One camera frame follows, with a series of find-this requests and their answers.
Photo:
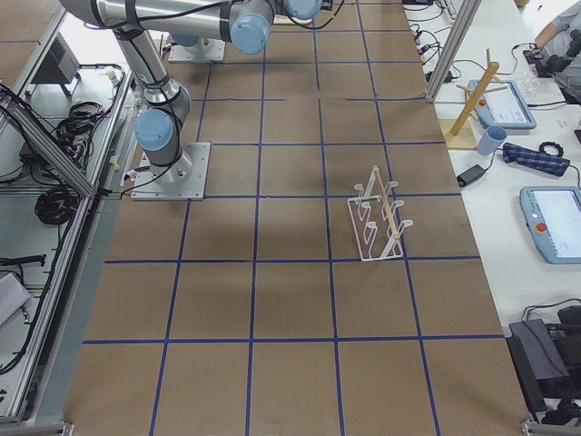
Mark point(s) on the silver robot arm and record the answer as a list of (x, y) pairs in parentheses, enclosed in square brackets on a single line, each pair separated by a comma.
[(244, 24), (193, 43)]

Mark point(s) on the blue cup on side table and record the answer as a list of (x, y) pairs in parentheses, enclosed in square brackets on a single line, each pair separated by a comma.
[(491, 139)]

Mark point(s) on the black power adapter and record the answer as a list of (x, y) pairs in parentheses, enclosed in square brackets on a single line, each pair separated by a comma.
[(470, 175)]

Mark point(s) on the wooden mug tree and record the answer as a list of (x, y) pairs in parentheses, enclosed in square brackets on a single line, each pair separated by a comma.
[(456, 134)]

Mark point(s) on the far teach pendant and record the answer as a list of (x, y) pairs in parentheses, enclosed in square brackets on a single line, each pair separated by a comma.
[(505, 108)]

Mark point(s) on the teach pendant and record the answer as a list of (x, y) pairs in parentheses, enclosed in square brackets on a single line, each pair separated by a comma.
[(553, 218), (505, 108)]

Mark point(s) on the black hair scrunchie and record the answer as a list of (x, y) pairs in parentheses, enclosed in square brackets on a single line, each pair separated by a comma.
[(551, 148)]

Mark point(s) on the near teach pendant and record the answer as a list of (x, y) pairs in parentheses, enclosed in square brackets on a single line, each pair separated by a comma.
[(553, 218)]

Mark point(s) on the blue plaid pouch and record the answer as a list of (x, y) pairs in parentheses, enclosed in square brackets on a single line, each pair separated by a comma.
[(512, 153)]

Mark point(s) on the grey control box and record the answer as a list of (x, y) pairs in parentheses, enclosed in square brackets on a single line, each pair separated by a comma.
[(59, 66)]

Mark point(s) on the person at side table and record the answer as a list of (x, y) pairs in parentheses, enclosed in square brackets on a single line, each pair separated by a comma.
[(559, 42)]

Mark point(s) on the white wire cup rack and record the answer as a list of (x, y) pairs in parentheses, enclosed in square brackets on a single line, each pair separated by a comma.
[(375, 221)]

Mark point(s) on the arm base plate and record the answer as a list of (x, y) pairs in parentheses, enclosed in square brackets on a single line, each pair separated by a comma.
[(179, 55), (185, 180)]

